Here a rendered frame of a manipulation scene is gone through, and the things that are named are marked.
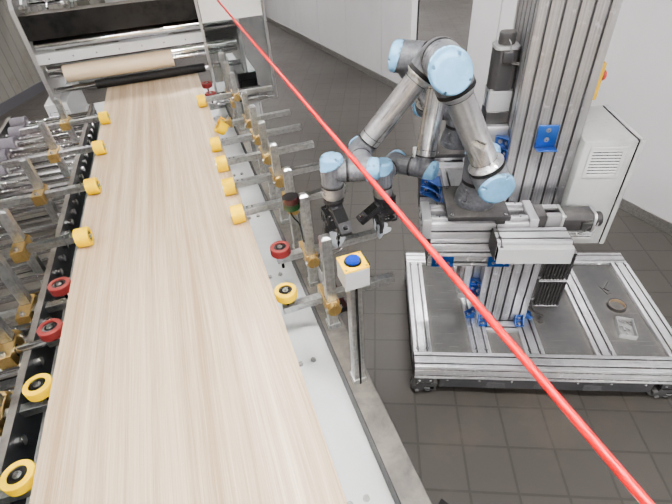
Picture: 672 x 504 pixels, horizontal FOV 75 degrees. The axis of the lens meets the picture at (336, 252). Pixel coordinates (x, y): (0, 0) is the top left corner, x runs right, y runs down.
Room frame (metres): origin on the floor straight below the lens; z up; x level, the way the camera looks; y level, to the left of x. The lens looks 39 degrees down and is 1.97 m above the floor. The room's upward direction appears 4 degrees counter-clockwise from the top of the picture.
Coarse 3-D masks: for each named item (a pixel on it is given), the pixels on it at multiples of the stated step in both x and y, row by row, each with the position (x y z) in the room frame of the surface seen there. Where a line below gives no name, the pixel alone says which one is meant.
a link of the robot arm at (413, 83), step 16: (416, 64) 1.37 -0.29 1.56; (416, 80) 1.36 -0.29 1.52; (400, 96) 1.37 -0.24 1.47; (416, 96) 1.37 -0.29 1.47; (384, 112) 1.37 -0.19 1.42; (400, 112) 1.36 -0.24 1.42; (368, 128) 1.38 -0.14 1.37; (384, 128) 1.36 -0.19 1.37; (352, 144) 1.40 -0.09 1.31; (368, 144) 1.36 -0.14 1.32
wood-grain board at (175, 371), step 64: (128, 128) 2.73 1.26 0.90; (192, 128) 2.65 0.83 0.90; (128, 192) 1.91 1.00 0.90; (192, 192) 1.86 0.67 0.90; (128, 256) 1.40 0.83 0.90; (192, 256) 1.36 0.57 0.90; (256, 256) 1.33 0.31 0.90; (64, 320) 1.07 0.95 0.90; (128, 320) 1.04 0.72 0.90; (192, 320) 1.02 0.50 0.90; (256, 320) 1.00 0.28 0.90; (64, 384) 0.80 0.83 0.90; (128, 384) 0.78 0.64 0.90; (192, 384) 0.77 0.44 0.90; (256, 384) 0.75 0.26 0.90; (64, 448) 0.60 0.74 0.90; (128, 448) 0.59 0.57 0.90; (192, 448) 0.57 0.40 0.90; (256, 448) 0.56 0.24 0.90; (320, 448) 0.55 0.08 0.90
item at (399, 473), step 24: (264, 192) 2.15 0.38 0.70; (288, 240) 1.69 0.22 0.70; (312, 288) 1.34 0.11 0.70; (336, 336) 1.07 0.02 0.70; (336, 360) 0.98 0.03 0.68; (360, 384) 0.86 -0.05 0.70; (360, 408) 0.77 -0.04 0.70; (384, 408) 0.76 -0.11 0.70; (384, 432) 0.68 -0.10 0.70; (384, 456) 0.61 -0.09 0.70; (408, 456) 0.61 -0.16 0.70; (408, 480) 0.54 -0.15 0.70
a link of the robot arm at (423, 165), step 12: (432, 96) 1.57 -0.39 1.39; (432, 108) 1.55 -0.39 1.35; (432, 120) 1.54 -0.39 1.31; (420, 132) 1.55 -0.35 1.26; (432, 132) 1.53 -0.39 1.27; (420, 144) 1.53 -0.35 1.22; (432, 144) 1.51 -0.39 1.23; (420, 156) 1.51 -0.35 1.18; (432, 156) 1.51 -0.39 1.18; (408, 168) 1.51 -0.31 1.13; (420, 168) 1.49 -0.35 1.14; (432, 168) 1.47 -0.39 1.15
